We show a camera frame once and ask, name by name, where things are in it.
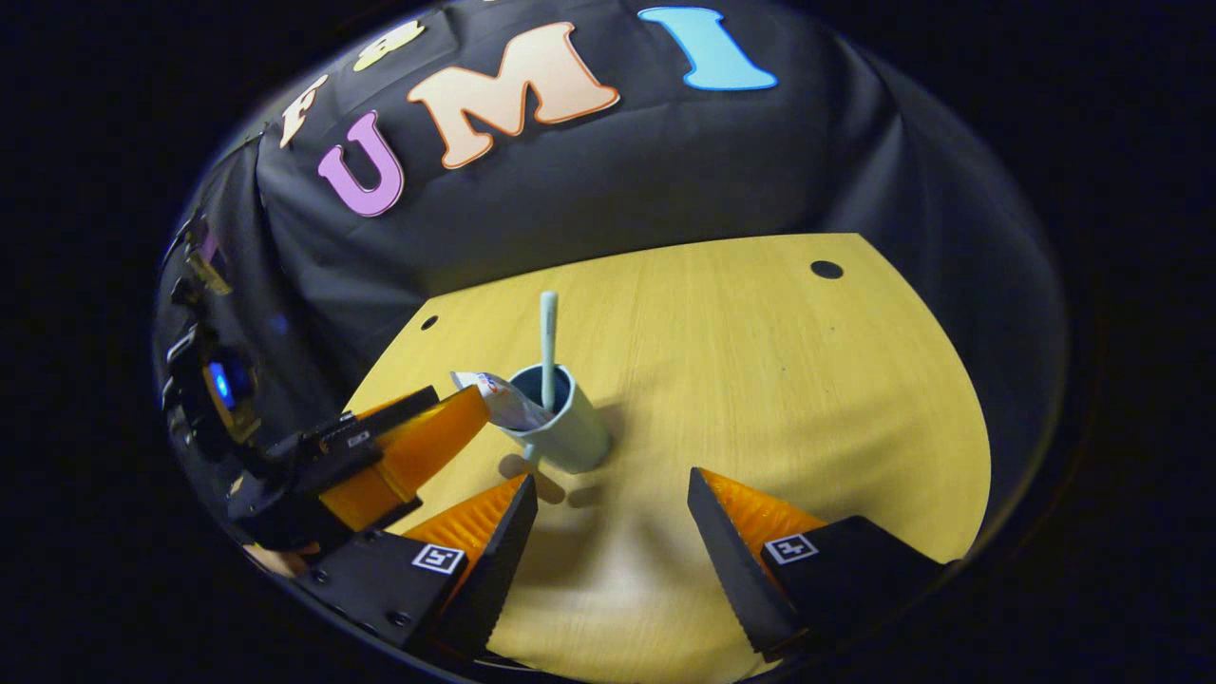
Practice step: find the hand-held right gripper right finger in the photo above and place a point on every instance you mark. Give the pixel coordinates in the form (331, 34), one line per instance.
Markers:
(731, 560)

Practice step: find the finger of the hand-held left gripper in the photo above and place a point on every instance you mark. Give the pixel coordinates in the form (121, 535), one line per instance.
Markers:
(399, 408)
(418, 456)

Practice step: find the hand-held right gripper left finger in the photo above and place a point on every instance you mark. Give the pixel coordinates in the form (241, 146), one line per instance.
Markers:
(499, 570)

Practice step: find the white toothpaste tube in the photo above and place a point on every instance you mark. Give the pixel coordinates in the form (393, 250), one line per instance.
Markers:
(503, 399)

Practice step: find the white toothbrush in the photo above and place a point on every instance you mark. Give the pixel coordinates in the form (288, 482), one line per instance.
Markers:
(549, 332)

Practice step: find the wooden desktop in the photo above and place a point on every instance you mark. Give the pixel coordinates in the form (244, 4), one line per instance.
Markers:
(760, 380)

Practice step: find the black backdrop cloth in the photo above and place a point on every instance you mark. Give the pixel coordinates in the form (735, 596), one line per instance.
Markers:
(617, 190)

